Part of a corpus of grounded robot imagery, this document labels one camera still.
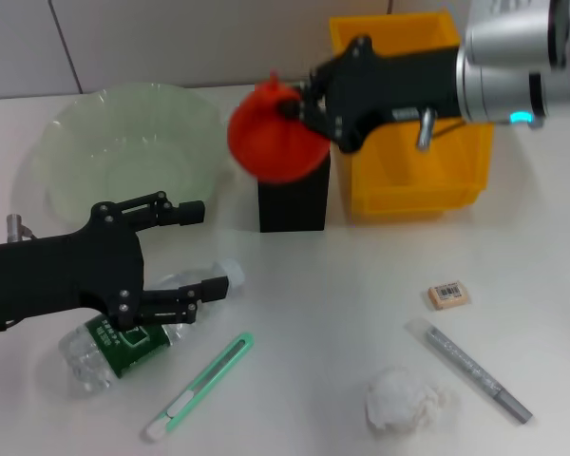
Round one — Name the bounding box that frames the white paper ball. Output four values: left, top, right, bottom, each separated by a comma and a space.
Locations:
364, 365, 462, 434

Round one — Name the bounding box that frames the beige eraser with barcode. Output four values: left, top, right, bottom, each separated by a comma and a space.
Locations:
427, 279, 471, 313

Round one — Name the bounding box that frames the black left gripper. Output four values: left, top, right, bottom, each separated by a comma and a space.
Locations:
0, 190, 232, 334

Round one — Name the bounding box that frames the clear bottle with green label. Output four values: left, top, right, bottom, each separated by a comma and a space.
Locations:
59, 258, 245, 399

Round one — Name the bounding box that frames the pale green glass fruit plate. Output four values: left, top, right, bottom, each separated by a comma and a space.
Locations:
30, 81, 234, 229

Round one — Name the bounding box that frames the silver left gripper connector stub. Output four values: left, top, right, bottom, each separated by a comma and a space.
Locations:
6, 213, 35, 242

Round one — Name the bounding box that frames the mint green utility knife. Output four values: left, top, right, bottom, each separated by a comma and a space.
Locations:
145, 332, 256, 442

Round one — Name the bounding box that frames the right gripper cable with plug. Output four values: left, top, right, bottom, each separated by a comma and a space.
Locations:
415, 105, 467, 153

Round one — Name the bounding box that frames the yellow plastic bin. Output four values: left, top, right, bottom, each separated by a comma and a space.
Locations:
329, 10, 496, 220

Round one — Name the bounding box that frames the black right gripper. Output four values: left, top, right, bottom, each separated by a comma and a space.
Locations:
275, 34, 466, 155

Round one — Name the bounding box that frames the black mesh pen holder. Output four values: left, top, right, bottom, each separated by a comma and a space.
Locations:
256, 142, 333, 234

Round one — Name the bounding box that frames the grey pen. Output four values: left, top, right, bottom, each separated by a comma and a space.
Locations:
405, 317, 534, 424

